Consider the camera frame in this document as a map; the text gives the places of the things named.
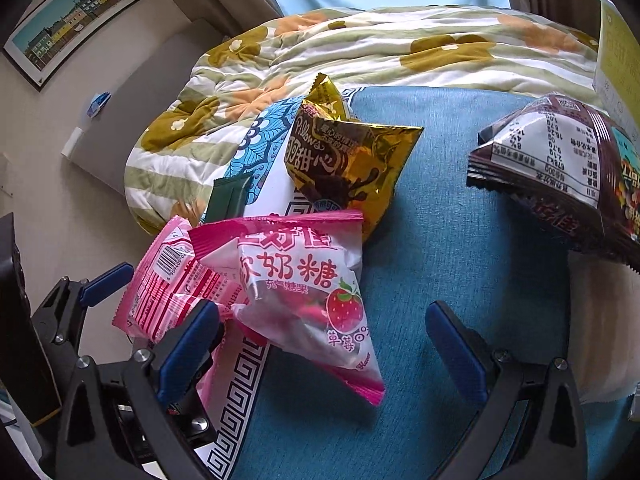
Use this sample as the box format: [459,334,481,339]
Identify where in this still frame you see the blue white small object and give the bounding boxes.
[87,92,112,117]

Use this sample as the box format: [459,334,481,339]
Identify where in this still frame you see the pink barcode snack packet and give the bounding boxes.
[111,216,251,343]

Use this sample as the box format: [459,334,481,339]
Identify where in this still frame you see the floral striped blanket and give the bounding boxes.
[125,6,606,236]

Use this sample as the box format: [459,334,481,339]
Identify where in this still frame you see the pink strawberry candy packet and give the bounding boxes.
[190,210,386,407]

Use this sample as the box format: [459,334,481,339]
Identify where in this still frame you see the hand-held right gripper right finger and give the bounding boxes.
[425,301,592,480]

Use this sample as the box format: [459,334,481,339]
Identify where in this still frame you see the green cardboard box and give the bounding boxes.
[592,0,640,128]

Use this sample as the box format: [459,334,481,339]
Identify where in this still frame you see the grey headboard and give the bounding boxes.
[67,19,231,196]

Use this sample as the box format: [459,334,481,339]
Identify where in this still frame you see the white small block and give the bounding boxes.
[61,127,83,157]

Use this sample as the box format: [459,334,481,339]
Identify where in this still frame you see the dark brown snack packet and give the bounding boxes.
[467,94,640,275]

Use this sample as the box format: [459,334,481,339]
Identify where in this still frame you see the framed houses picture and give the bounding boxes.
[2,0,143,92]

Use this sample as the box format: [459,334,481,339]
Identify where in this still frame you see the white plain packet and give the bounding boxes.
[567,250,640,403]

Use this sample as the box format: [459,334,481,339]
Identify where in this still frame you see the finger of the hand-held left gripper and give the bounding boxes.
[31,262,135,336]

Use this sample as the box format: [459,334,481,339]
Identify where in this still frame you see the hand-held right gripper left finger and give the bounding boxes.
[54,300,225,480]

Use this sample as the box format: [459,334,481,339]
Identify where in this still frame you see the golden brown snack packet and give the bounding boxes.
[285,74,425,243]

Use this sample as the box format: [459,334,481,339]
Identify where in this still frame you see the dark green bar packet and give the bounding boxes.
[202,169,256,226]

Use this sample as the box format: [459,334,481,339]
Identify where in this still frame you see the blue patterned tablecloth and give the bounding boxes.
[192,85,640,480]

